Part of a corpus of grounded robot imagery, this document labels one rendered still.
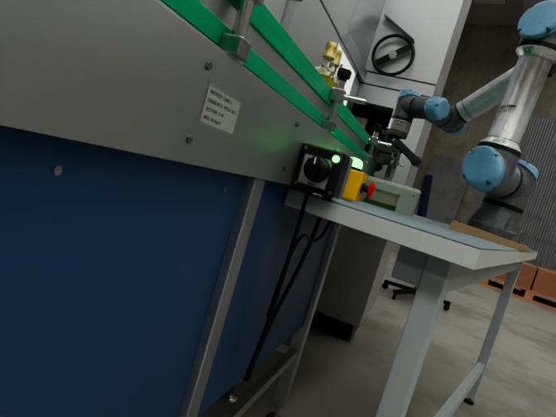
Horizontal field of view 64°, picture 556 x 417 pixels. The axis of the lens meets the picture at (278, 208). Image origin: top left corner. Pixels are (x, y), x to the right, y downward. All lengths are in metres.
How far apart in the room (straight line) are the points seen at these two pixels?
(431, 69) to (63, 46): 2.22
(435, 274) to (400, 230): 0.09
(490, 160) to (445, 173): 10.11
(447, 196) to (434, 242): 10.56
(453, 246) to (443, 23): 1.89
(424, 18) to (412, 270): 1.89
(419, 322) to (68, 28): 0.66
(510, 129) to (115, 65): 1.18
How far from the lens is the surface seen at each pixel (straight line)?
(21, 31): 0.31
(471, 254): 0.72
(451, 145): 11.75
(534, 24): 1.47
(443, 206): 11.24
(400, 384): 0.82
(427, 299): 0.78
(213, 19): 0.50
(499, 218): 1.46
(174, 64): 0.42
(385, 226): 0.76
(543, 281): 7.18
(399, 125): 1.63
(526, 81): 1.43
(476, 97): 1.64
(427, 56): 2.47
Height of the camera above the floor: 0.78
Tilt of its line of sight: 5 degrees down
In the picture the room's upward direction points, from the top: 16 degrees clockwise
